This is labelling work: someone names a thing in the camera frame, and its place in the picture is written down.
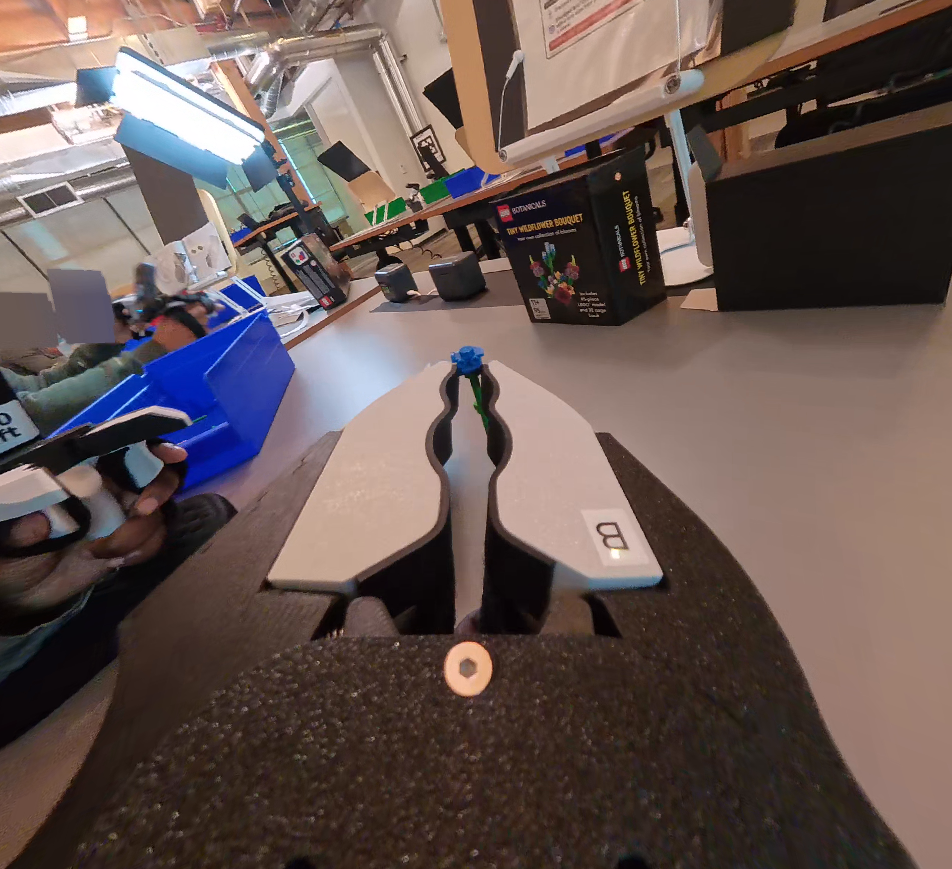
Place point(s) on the small blue plastic bin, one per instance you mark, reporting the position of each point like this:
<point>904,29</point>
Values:
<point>242,296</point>

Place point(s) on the white sign stand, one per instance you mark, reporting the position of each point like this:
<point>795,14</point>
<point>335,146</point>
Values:
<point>595,88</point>

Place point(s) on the large blue plastic bin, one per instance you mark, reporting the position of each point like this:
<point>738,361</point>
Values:
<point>245,378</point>

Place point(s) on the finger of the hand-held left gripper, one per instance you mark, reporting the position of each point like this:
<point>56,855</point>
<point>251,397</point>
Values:
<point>30,493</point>
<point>141,419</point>

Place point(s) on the person's left forearm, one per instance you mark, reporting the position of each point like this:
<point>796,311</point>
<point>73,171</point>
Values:
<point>37,661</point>

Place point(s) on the dark grey mat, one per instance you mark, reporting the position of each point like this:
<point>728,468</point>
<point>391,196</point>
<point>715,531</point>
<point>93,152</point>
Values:
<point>498,296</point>

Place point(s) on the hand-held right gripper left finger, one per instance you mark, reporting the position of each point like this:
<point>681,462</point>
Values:
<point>364,497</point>

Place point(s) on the black lego set carton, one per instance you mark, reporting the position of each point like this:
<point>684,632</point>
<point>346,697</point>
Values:
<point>316,278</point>
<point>587,244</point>

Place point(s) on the person's left hand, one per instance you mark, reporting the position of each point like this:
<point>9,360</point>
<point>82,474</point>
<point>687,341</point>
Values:
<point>44,579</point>

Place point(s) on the studio light panel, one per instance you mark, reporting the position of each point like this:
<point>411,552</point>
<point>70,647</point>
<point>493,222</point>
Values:
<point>186,110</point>

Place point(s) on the small grey cube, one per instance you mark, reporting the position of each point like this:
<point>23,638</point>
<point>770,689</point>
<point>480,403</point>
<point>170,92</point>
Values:
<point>394,283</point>
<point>457,278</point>

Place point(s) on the silver ventilation duct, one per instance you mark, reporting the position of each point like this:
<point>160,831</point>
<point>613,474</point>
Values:
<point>320,43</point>

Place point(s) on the large black box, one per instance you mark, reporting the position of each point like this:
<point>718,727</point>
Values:
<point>833,229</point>

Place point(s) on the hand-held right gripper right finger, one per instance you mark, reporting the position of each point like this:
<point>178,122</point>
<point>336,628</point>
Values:
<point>558,482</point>

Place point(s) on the blue flower lego stem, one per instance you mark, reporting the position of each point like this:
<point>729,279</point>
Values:
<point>467,360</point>

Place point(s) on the green plastic bin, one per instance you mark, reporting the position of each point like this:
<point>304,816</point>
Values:
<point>439,192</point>

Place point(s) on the black light flag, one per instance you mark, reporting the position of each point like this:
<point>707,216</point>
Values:
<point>342,161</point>
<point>444,99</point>

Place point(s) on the wooden divider panel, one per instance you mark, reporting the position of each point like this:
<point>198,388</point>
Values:
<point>476,148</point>

